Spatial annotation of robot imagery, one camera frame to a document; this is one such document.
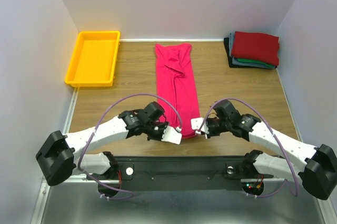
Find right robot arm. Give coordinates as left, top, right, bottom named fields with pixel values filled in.
left=195, top=99, right=336, bottom=200

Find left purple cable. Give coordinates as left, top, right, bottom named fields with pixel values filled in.
left=78, top=93, right=184, bottom=200

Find folded black t shirt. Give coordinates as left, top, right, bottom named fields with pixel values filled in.
left=223, top=37, right=276, bottom=70

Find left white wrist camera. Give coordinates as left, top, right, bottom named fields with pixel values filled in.
left=161, top=126, right=182, bottom=145

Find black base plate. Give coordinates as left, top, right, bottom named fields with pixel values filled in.
left=93, top=156, right=259, bottom=191

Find folded red t shirt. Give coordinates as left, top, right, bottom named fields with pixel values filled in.
left=231, top=31, right=280, bottom=66

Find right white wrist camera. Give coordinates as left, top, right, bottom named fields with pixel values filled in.
left=191, top=118, right=209, bottom=135

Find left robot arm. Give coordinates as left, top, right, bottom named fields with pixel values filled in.
left=35, top=102, right=170, bottom=186

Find pink t shirt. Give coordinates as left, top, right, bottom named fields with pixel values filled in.
left=155, top=43, right=200, bottom=139

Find folded blue grey t shirt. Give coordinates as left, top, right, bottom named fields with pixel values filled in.
left=229, top=32, right=235, bottom=57

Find aluminium frame rail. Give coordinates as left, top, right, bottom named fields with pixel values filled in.
left=30, top=86, right=329, bottom=224

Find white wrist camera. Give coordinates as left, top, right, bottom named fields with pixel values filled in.
left=161, top=126, right=182, bottom=145
left=191, top=118, right=209, bottom=135

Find folded green t shirt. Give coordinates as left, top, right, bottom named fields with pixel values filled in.
left=232, top=57, right=276, bottom=69

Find yellow plastic tray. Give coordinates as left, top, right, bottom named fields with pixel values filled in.
left=65, top=31, right=121, bottom=87

